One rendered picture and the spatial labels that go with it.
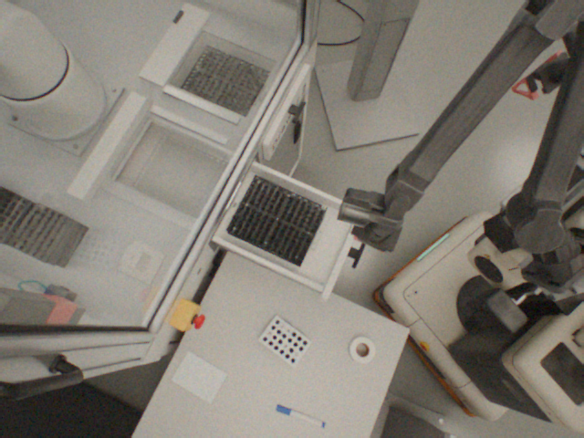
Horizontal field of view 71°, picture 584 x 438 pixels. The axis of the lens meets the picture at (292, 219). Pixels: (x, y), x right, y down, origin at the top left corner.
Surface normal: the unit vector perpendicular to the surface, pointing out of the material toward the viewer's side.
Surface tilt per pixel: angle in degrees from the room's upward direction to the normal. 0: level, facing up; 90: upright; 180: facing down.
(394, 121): 3
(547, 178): 48
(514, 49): 57
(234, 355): 0
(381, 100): 0
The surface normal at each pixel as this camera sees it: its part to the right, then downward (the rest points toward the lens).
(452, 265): 0.03, -0.25
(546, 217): -0.21, 0.58
